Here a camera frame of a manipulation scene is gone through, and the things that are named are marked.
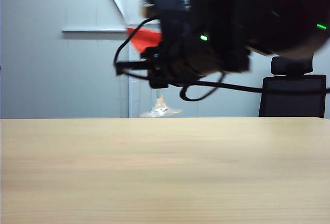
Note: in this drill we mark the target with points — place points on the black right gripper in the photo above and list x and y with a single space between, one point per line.
185 63

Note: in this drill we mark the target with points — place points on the clear wine glass red liquid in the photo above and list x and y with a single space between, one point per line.
144 40

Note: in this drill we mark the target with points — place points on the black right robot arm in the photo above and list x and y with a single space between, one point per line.
283 15

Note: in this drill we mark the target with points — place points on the black mesh office chair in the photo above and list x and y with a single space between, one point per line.
291 100

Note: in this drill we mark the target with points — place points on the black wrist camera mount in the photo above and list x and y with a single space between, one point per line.
172 18

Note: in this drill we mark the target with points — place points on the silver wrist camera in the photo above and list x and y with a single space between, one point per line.
149 5

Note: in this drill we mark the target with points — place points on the white horizontal wall rail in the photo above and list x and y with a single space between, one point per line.
92 30

